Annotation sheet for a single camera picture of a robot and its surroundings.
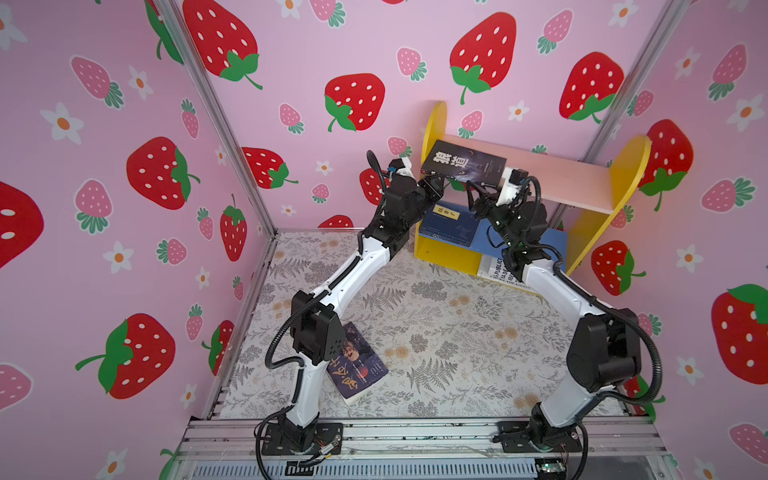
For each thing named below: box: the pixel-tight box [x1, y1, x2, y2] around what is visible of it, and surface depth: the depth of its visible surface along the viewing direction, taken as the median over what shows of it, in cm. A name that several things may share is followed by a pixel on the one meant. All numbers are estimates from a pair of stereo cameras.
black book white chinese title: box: [421, 139, 507, 187], surface depth 81 cm
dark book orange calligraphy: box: [326, 321, 389, 402], surface depth 86 cm
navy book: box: [420, 200, 481, 247], surface depth 101 cm
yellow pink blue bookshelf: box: [414, 101, 652, 277], surface depth 83 cm
